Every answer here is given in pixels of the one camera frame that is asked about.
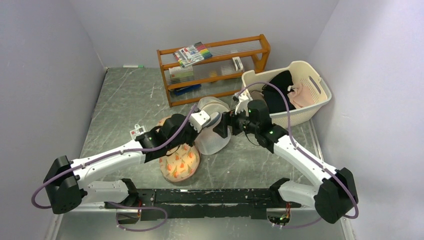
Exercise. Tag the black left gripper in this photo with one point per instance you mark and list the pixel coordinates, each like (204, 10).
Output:
(194, 134)

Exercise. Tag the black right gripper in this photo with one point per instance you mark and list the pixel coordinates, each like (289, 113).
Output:
(229, 118)

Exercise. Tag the white mesh laundry bag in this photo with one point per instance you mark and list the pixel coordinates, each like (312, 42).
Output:
(209, 142)

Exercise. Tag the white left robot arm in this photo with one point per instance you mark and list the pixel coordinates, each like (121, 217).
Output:
(70, 183)

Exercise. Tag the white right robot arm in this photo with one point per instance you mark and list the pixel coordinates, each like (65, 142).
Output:
(331, 192)

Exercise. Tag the brown bra cup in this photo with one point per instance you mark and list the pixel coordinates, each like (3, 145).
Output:
(257, 95)

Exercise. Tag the beige mesh laundry bag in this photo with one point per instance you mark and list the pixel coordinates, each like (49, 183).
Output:
(211, 105)

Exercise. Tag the floral orange laundry bag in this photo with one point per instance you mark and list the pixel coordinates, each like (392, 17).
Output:
(179, 163)

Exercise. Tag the cream plastic laundry basket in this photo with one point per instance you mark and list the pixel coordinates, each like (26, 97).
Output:
(304, 75)

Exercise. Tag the clear blister pack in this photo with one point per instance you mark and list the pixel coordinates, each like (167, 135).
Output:
(137, 131)

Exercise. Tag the black garment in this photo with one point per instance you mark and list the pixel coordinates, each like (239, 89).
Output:
(272, 97)

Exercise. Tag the blue flat box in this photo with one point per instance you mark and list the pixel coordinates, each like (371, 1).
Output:
(183, 90)

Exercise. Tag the white clip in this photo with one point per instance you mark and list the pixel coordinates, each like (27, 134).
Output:
(238, 65)

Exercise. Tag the pink garment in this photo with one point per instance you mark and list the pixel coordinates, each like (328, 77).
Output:
(300, 96)

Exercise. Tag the white green box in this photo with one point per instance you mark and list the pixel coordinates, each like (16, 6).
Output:
(180, 72)

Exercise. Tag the orange wooden shelf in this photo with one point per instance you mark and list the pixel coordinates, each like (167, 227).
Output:
(254, 52)

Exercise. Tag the green white marker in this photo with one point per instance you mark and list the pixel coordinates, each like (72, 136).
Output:
(133, 66)

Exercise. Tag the colour marker pack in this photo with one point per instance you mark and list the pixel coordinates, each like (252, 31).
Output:
(193, 54)

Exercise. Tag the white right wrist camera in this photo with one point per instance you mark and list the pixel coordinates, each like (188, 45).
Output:
(242, 100)

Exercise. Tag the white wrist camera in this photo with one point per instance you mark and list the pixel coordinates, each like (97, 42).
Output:
(199, 120)
(242, 100)

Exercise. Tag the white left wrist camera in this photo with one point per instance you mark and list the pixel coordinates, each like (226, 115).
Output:
(199, 120)

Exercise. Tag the aluminium frame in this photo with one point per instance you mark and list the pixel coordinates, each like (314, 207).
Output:
(99, 221)

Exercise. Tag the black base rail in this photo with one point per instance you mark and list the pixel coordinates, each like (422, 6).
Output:
(205, 203)

